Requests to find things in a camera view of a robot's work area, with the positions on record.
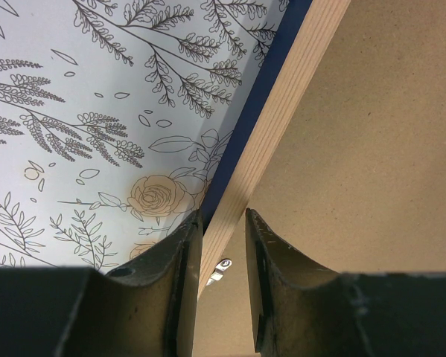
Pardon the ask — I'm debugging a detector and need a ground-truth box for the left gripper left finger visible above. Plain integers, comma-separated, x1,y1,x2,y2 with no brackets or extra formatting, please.
0,211,203,356

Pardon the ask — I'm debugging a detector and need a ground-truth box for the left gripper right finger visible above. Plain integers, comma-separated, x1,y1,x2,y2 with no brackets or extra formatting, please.
245,209,446,356

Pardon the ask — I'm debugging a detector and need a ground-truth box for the brown cardboard backing board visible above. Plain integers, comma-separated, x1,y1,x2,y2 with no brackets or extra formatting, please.
193,1,446,356

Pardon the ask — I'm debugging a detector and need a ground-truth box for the wooden picture frame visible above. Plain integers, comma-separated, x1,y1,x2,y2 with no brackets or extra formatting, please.
198,1,350,292

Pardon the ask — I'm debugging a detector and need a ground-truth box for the floral patterned table mat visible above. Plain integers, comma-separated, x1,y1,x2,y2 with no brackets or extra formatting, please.
0,1,288,272

